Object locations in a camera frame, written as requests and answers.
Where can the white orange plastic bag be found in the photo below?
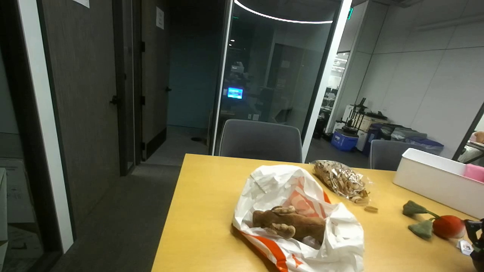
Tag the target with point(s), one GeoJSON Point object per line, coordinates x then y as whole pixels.
{"type": "Point", "coordinates": [342, 248]}

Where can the grey office chair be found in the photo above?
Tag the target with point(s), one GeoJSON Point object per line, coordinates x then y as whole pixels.
{"type": "Point", "coordinates": [386, 155]}
{"type": "Point", "coordinates": [255, 140]}

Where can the white rectangular box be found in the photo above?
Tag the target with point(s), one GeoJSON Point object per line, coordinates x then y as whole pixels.
{"type": "Point", "coordinates": [441, 180]}

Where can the red plush radish toy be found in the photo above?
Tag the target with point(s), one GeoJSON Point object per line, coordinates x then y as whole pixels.
{"type": "Point", "coordinates": [444, 227]}

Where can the pink item on box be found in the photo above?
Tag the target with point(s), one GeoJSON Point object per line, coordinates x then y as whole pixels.
{"type": "Point", "coordinates": [475, 173]}

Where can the brown plush toy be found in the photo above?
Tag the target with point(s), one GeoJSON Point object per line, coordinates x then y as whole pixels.
{"type": "Point", "coordinates": [287, 223]}

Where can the blue storage bin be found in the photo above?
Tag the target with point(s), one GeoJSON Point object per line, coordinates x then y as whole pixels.
{"type": "Point", "coordinates": [343, 141]}

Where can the clear bag of snacks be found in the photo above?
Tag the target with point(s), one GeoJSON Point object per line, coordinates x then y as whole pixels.
{"type": "Point", "coordinates": [342, 180]}

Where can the black bowl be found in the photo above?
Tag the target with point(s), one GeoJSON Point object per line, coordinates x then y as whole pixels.
{"type": "Point", "coordinates": [475, 233]}

